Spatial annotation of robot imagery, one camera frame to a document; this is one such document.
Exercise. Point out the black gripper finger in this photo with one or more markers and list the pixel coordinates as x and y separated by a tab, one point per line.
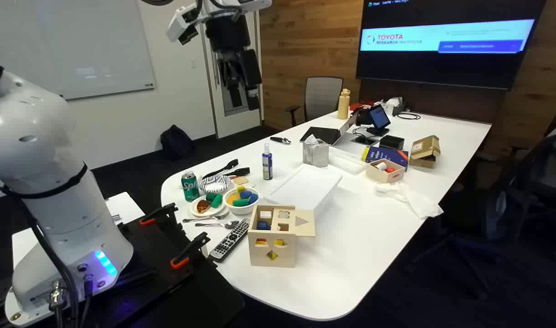
252	78
231	80

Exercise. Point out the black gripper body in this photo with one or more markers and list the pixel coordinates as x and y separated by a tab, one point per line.
228	32

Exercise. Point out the blue bottle white cap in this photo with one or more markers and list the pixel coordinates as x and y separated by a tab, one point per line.
266	164

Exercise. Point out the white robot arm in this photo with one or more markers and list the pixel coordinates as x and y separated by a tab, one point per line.
78	247

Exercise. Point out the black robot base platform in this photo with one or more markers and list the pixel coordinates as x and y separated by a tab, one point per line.
169	282

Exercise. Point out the tan wooden bottle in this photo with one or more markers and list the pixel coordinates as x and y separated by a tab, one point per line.
343	103

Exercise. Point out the grey office chair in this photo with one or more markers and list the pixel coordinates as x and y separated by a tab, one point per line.
321	96

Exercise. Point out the black marker pen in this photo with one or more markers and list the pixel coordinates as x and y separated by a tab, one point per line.
281	140

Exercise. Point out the black notebook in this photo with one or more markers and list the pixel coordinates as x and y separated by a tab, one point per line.
323	133

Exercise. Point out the black backpack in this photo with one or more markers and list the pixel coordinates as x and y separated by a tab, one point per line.
175	142

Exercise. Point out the grey tissue box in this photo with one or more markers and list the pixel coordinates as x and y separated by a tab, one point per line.
314	151

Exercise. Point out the clear plastic cup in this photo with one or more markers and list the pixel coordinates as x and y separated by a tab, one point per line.
215	184

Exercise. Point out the white flat box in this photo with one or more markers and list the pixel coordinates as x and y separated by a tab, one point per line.
306	187

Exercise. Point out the white bowl with toys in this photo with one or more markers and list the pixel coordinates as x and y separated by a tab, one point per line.
241	200

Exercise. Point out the green soda can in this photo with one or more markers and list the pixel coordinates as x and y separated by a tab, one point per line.
190	185

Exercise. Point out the small tablet on stand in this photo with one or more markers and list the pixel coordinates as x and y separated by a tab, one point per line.
379	120

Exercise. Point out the white plate with food toys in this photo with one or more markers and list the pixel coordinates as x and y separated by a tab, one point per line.
206	205

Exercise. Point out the blue snack package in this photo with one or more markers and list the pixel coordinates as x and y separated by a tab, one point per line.
385	153

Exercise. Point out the whiteboard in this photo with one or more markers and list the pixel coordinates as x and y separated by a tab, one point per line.
77	47

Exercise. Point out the metal spoon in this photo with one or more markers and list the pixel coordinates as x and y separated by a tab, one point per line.
200	222

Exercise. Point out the wooden shape sorter box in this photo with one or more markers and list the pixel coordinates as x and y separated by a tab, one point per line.
273	233

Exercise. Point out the black remote control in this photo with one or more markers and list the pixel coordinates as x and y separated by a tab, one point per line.
228	242

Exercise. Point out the small open wooden box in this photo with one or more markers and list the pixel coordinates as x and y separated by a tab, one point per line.
425	147

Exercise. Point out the clear plastic bag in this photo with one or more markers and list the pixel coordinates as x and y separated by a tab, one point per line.
414	200

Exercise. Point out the black office chair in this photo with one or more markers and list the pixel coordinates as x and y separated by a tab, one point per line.
527	191

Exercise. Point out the wall mounted tv screen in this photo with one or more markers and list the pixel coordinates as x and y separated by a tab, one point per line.
447	41

